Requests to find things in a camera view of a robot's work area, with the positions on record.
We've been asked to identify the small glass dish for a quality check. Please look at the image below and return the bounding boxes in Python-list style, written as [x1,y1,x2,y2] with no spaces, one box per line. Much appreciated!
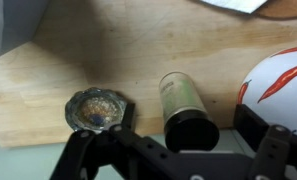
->
[64,87,128,134]

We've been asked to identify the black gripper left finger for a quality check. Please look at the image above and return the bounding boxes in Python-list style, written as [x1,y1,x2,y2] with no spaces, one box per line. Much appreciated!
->
[49,101,181,180]

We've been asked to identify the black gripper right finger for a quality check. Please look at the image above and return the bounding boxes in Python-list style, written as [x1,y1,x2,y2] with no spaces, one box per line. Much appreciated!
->
[233,103,297,180]

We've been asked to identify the white crock red chilies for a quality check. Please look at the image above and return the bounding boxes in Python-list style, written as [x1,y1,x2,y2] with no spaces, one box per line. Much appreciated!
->
[237,45,297,138]

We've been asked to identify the green herb spice bottle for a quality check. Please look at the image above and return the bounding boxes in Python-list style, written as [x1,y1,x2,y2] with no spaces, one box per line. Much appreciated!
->
[158,70,221,154]

